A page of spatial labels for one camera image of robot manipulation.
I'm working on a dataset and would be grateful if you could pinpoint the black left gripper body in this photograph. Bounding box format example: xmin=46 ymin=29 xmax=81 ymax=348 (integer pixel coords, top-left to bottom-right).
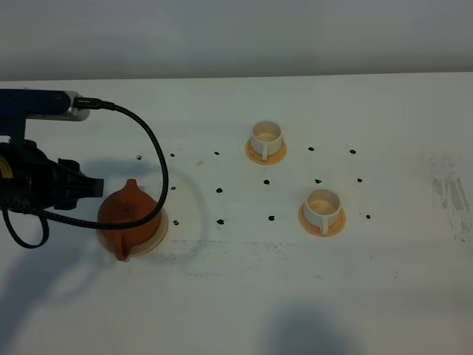
xmin=1 ymin=141 xmax=80 ymax=212

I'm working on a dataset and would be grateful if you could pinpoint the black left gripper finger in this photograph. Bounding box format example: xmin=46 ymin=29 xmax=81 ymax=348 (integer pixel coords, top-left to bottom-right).
xmin=75 ymin=177 xmax=104 ymax=198

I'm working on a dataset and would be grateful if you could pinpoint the brown clay teapot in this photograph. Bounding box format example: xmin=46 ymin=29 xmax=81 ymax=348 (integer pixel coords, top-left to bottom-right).
xmin=98 ymin=179 xmax=160 ymax=261

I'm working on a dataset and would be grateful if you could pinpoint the beige round teapot coaster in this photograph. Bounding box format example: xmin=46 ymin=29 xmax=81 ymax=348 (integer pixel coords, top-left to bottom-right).
xmin=96 ymin=209 xmax=169 ymax=257

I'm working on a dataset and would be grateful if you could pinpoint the far white teacup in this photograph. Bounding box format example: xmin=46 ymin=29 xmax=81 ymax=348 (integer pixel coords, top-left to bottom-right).
xmin=250 ymin=121 xmax=283 ymax=161

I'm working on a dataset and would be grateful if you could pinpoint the white teacup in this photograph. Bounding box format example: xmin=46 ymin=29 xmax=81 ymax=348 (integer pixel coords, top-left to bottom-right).
xmin=250 ymin=121 xmax=283 ymax=161
xmin=303 ymin=189 xmax=341 ymax=237

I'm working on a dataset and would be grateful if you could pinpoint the far orange cup coaster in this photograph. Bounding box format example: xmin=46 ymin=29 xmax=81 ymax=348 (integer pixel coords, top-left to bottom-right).
xmin=245 ymin=140 xmax=287 ymax=165

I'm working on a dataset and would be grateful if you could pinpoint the orange cup coaster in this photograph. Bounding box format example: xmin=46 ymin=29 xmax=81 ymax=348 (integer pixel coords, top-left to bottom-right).
xmin=298 ymin=204 xmax=346 ymax=237
xmin=245 ymin=140 xmax=287 ymax=165

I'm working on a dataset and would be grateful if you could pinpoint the near orange cup coaster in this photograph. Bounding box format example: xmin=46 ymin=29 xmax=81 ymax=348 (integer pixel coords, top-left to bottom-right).
xmin=298 ymin=204 xmax=346 ymax=237

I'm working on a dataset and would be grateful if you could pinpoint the near white teacup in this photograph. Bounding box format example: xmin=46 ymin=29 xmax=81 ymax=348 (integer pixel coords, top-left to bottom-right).
xmin=303 ymin=189 xmax=341 ymax=237

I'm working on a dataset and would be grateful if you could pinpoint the black braided left camera cable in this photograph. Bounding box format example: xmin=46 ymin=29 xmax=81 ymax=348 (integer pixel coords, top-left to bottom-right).
xmin=1 ymin=96 xmax=170 ymax=250

